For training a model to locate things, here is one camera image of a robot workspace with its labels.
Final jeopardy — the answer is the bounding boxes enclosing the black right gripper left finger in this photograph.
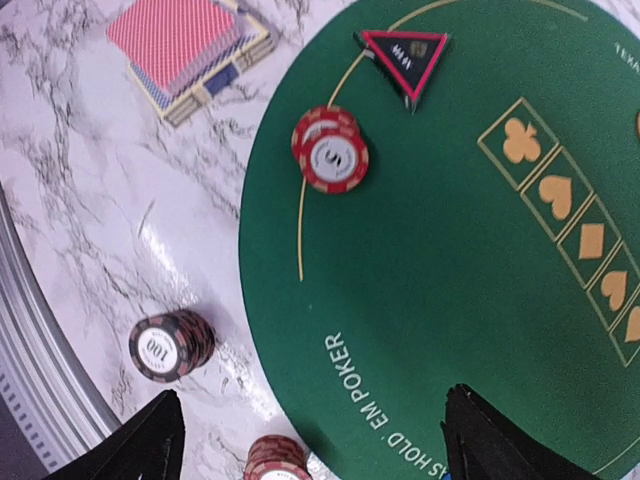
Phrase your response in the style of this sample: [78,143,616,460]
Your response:
[54,390,185,480]

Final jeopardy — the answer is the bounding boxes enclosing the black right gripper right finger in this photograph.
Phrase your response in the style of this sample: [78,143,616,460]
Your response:
[440,384,595,480]

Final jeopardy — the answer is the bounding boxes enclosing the black hundred chip stack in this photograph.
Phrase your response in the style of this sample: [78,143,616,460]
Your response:
[128,309,215,383]

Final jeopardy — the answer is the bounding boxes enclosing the red five chip stack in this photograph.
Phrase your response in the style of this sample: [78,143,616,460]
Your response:
[244,435,312,480]

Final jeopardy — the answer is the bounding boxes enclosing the red chips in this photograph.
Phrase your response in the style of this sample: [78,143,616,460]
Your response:
[291,105,370,194]

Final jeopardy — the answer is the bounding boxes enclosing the triangular all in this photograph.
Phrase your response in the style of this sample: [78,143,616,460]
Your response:
[353,30,450,114]

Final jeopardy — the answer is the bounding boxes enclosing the round green poker mat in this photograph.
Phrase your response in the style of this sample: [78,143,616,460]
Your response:
[239,1,639,479]

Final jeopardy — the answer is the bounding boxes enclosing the card deck box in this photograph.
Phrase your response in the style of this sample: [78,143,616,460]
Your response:
[129,1,275,128]

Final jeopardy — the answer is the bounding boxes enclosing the red playing card deck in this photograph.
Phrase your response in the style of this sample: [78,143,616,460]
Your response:
[107,0,242,95]

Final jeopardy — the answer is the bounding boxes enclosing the aluminium front rail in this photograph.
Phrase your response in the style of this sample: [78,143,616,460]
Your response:
[1,196,122,473]

